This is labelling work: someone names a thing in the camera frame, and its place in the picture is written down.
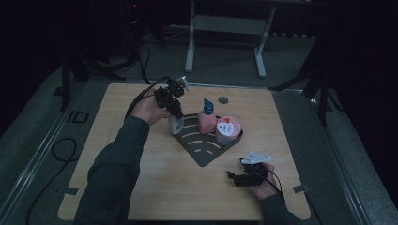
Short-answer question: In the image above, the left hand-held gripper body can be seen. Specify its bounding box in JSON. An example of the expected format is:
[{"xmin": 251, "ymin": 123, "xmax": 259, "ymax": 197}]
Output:
[{"xmin": 153, "ymin": 75, "xmax": 191, "ymax": 111}]

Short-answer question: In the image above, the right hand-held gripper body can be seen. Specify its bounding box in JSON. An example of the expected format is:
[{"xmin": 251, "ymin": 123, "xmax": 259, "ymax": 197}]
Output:
[{"xmin": 234, "ymin": 152, "xmax": 277, "ymax": 188}]

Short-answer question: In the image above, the white lemon print bottle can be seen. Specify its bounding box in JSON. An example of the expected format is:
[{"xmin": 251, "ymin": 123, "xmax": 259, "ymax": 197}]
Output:
[{"xmin": 168, "ymin": 113, "xmax": 186, "ymax": 136}]

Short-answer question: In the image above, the pink bottle with blue cap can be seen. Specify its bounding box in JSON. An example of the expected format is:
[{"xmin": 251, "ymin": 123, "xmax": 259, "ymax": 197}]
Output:
[{"xmin": 196, "ymin": 97, "xmax": 218, "ymax": 135}]

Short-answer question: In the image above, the pink lidded jar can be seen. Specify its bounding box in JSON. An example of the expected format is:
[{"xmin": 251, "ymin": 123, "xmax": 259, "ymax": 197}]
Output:
[{"xmin": 214, "ymin": 115, "xmax": 242, "ymax": 146}]

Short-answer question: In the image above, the gray slotted corner rack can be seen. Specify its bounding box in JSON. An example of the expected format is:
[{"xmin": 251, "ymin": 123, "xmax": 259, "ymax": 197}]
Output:
[{"xmin": 173, "ymin": 112, "xmax": 244, "ymax": 168}]

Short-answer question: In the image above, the person's right hand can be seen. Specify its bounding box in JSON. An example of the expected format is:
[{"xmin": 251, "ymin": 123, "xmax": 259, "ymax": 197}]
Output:
[{"xmin": 248, "ymin": 163, "xmax": 279, "ymax": 202}]

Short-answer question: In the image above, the person's left hand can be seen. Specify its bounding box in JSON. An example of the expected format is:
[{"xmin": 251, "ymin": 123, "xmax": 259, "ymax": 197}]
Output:
[{"xmin": 130, "ymin": 88, "xmax": 173, "ymax": 127}]

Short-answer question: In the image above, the gray tape piece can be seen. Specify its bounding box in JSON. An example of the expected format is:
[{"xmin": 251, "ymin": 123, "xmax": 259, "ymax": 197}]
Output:
[
  {"xmin": 292, "ymin": 184, "xmax": 310, "ymax": 194},
  {"xmin": 63, "ymin": 186, "xmax": 80, "ymax": 197}
]

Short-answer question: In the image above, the black tripod stand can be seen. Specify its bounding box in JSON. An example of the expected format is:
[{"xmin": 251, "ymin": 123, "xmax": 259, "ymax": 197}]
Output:
[
  {"xmin": 53, "ymin": 52, "xmax": 128, "ymax": 113},
  {"xmin": 268, "ymin": 59, "xmax": 345, "ymax": 127}
]

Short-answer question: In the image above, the right hand-held gripper cable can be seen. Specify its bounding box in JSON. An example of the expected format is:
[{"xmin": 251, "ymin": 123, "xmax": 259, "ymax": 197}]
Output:
[{"xmin": 264, "ymin": 168, "xmax": 286, "ymax": 204}]

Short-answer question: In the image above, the hand-held gripper cable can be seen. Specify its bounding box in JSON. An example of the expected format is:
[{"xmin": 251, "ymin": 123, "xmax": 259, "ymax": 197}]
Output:
[
  {"xmin": 124, "ymin": 75, "xmax": 172, "ymax": 123},
  {"xmin": 264, "ymin": 168, "xmax": 286, "ymax": 204}
]

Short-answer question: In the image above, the left hand-held gripper cable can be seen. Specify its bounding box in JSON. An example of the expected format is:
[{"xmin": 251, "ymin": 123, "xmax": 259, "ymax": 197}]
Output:
[{"xmin": 124, "ymin": 75, "xmax": 172, "ymax": 123}]

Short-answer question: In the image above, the black floor cable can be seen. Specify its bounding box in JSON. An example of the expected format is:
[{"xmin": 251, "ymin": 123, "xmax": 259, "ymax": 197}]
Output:
[
  {"xmin": 25, "ymin": 137, "xmax": 79, "ymax": 225},
  {"xmin": 135, "ymin": 40, "xmax": 152, "ymax": 85}
]

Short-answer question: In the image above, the metal floor rail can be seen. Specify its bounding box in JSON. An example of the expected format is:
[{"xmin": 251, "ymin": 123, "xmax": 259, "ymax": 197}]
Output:
[
  {"xmin": 270, "ymin": 88, "xmax": 376, "ymax": 225},
  {"xmin": 0, "ymin": 80, "xmax": 95, "ymax": 219}
]

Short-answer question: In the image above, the white metal stand frame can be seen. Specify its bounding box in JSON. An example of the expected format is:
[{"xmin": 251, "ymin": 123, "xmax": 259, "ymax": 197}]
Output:
[{"xmin": 185, "ymin": 0, "xmax": 277, "ymax": 79}]

